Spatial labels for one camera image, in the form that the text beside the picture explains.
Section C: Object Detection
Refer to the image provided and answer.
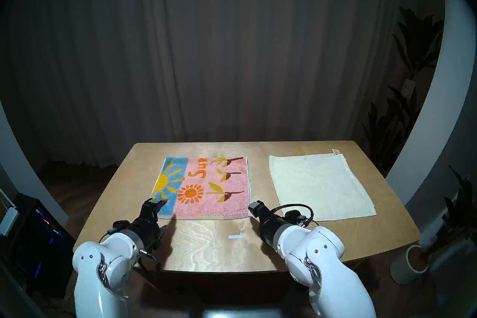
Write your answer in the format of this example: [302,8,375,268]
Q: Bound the colourful sun print towel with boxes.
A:
[150,156,252,220]

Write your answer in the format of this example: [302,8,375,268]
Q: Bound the cream dotted towel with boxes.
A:
[268,149,377,222]

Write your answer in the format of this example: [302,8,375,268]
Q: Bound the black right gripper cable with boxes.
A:
[270,204,315,228]

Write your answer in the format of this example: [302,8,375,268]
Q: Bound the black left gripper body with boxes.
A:
[129,199,167,251]

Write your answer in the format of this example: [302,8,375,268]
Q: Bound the white box device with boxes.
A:
[0,189,19,236]

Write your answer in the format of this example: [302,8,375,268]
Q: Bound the small dark potted plant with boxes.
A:
[425,166,477,258]

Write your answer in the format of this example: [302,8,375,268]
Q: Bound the beige pleated curtain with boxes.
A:
[7,0,421,169]

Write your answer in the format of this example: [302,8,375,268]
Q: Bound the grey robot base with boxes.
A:
[183,302,298,318]

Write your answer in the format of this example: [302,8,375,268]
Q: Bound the black computer tower RGB lights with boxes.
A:
[7,194,77,299]

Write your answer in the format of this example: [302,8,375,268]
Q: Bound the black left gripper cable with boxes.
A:
[98,220,161,272]

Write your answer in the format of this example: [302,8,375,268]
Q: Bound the tall dark leafy plant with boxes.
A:
[360,6,446,176]

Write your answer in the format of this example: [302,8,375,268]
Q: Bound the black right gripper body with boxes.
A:
[257,211,285,247]

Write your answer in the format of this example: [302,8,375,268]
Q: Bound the white round plant pot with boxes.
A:
[390,245,430,285]

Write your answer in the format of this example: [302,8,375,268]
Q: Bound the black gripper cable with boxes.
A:
[98,220,161,272]
[270,204,315,228]

